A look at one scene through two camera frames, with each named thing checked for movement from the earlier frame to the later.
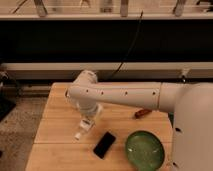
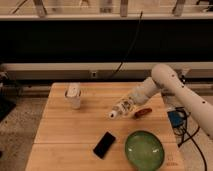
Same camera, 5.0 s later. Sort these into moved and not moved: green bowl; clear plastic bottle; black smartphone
Moved: clear plastic bottle
Not moved: black smartphone; green bowl
